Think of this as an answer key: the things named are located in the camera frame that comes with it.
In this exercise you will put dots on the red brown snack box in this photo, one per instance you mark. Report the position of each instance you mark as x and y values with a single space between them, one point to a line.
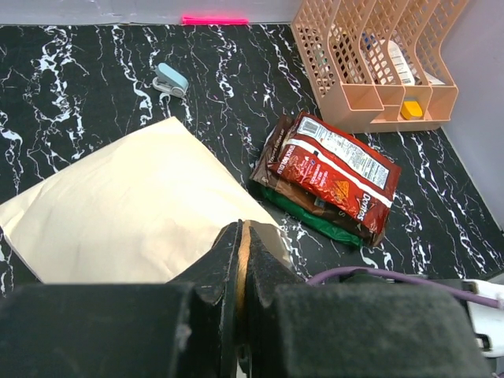
264 177

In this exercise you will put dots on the pink tape strip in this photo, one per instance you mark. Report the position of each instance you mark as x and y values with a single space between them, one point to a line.
199 21

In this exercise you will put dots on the brown paper bag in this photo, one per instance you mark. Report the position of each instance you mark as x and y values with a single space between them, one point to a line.
140 210

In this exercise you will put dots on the red Doritos chips bag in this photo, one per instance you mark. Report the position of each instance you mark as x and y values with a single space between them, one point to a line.
339 170

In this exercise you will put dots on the orange desk organizer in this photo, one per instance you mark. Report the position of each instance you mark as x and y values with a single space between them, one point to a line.
343 45

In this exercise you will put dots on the white labelled bottle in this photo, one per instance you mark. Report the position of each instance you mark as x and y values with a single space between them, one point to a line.
400 64

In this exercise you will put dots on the green chips bag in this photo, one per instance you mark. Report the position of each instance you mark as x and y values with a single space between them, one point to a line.
319 224

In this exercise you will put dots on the yellow sticky notes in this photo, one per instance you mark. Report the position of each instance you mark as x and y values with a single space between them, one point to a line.
411 110

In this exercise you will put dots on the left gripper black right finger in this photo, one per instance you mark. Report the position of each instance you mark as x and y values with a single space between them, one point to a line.
324 328

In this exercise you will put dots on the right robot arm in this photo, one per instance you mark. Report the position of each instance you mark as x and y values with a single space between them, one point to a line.
456 288

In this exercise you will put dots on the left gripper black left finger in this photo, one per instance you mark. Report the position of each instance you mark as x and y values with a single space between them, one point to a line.
182 328

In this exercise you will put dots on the light blue stapler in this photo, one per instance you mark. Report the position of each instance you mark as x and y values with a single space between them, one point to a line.
169 81

